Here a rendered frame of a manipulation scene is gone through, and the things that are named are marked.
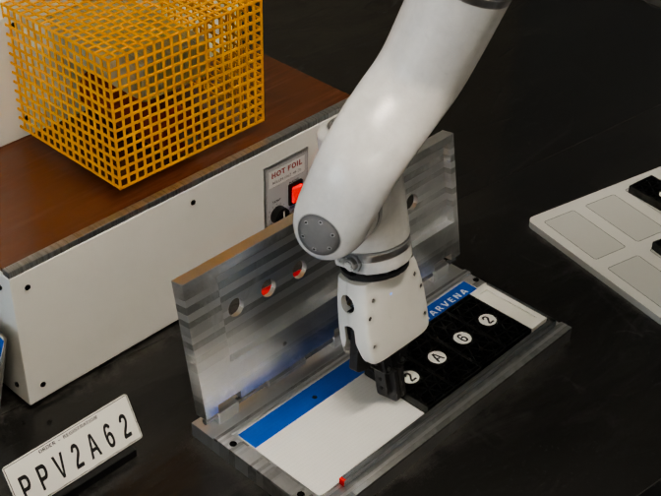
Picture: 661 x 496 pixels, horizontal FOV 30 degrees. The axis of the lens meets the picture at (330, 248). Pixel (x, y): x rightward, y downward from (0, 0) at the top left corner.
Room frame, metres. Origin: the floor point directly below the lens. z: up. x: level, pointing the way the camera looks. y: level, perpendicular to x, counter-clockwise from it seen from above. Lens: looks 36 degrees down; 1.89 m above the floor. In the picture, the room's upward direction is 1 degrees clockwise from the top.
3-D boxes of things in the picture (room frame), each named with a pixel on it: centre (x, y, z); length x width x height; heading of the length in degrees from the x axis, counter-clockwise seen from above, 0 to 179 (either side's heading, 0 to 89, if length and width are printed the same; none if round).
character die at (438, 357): (1.11, -0.13, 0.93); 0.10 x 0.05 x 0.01; 47
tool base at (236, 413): (1.09, -0.07, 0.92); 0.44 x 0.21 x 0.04; 137
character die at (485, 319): (1.18, -0.19, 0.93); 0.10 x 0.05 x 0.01; 47
